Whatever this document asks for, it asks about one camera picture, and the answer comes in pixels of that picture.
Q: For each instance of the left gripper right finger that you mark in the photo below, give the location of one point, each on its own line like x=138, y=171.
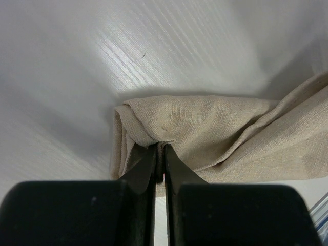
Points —
x=200, y=213

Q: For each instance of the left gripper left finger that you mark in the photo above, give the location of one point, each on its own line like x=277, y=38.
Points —
x=117, y=212

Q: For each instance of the beige cloth napkin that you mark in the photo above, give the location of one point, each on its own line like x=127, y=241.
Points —
x=229, y=139

